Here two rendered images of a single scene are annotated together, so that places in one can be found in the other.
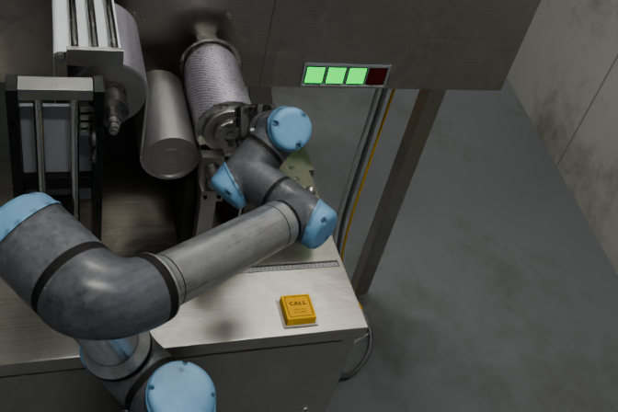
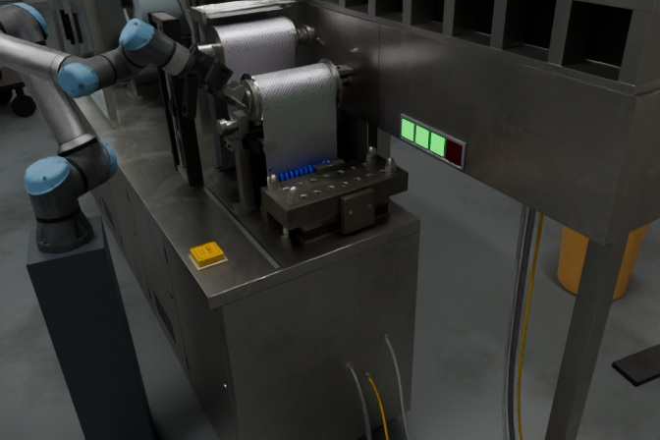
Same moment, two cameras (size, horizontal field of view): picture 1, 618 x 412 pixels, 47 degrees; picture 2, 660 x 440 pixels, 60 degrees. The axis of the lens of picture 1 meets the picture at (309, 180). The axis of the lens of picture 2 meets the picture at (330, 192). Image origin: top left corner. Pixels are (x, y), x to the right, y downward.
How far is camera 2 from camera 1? 192 cm
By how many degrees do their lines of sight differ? 69
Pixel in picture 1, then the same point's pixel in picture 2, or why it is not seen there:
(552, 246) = not seen: outside the picture
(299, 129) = (128, 31)
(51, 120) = not seen: hidden behind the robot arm
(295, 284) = (239, 251)
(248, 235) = (27, 48)
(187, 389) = (45, 168)
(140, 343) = (70, 142)
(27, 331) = (151, 177)
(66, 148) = not seen: hidden behind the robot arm
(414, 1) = (476, 65)
